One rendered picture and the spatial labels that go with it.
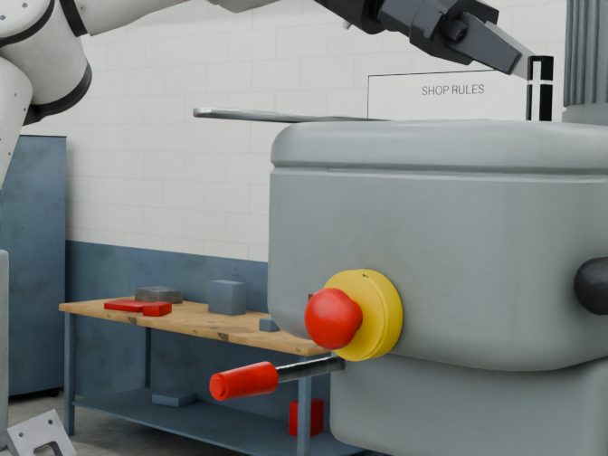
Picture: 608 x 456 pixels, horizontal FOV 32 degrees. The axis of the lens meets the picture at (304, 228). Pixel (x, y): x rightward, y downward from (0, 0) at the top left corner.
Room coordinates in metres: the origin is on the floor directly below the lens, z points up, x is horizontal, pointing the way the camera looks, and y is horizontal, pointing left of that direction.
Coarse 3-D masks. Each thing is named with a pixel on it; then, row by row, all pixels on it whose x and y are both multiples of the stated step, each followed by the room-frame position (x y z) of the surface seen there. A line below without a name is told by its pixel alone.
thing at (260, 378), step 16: (240, 368) 0.76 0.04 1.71; (256, 368) 0.77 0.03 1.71; (272, 368) 0.78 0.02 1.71; (288, 368) 0.79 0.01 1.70; (304, 368) 0.81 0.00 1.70; (320, 368) 0.82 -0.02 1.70; (336, 368) 0.83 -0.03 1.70; (224, 384) 0.74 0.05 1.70; (240, 384) 0.75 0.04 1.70; (256, 384) 0.76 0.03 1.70; (272, 384) 0.77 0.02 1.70
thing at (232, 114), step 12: (204, 108) 0.74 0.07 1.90; (216, 108) 0.75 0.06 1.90; (252, 120) 0.78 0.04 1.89; (264, 120) 0.78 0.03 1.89; (276, 120) 0.79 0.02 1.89; (288, 120) 0.80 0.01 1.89; (300, 120) 0.81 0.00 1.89; (312, 120) 0.81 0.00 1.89; (324, 120) 0.82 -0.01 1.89; (336, 120) 0.83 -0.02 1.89; (348, 120) 0.85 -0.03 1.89; (360, 120) 0.86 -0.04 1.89; (372, 120) 0.87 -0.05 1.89; (384, 120) 0.88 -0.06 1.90; (396, 120) 0.88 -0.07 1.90; (408, 120) 0.89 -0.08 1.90; (420, 120) 0.90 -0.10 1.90
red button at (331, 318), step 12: (312, 300) 0.68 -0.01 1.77; (324, 300) 0.67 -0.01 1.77; (336, 300) 0.67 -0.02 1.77; (348, 300) 0.67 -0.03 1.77; (312, 312) 0.68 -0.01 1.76; (324, 312) 0.67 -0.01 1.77; (336, 312) 0.67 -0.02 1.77; (348, 312) 0.67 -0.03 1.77; (360, 312) 0.69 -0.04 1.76; (312, 324) 0.68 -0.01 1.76; (324, 324) 0.67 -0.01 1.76; (336, 324) 0.67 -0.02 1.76; (348, 324) 0.67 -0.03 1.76; (360, 324) 0.69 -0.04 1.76; (312, 336) 0.68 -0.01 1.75; (324, 336) 0.67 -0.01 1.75; (336, 336) 0.67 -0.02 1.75; (348, 336) 0.67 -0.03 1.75; (336, 348) 0.67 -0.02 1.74
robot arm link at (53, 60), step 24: (72, 0) 0.95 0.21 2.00; (96, 0) 0.95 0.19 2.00; (120, 0) 0.95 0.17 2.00; (144, 0) 0.96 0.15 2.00; (168, 0) 0.97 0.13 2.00; (48, 24) 0.91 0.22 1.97; (72, 24) 0.96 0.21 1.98; (96, 24) 0.96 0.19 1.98; (120, 24) 0.97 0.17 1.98; (0, 48) 0.91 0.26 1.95; (24, 48) 0.91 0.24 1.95; (48, 48) 0.92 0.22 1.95; (72, 48) 0.96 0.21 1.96; (24, 72) 0.93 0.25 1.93; (48, 72) 0.94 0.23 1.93; (72, 72) 0.97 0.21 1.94; (48, 96) 0.97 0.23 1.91; (72, 96) 0.98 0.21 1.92
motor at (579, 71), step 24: (576, 0) 1.05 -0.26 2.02; (600, 0) 1.01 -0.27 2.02; (576, 24) 1.05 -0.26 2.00; (600, 24) 1.01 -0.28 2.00; (576, 48) 1.05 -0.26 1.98; (600, 48) 1.01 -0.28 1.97; (576, 72) 1.05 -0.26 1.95; (600, 72) 1.01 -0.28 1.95; (576, 96) 1.04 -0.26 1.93; (600, 96) 1.01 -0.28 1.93; (576, 120) 1.03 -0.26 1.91; (600, 120) 1.00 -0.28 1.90
